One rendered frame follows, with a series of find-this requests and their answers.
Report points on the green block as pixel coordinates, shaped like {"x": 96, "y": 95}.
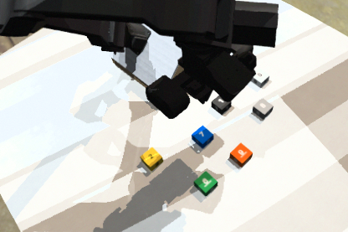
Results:
{"x": 206, "y": 183}

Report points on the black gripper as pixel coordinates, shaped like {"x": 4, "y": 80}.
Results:
{"x": 170, "y": 96}

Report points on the blue block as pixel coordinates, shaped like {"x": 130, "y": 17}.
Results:
{"x": 202, "y": 137}

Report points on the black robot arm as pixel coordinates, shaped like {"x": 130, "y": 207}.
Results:
{"x": 198, "y": 24}

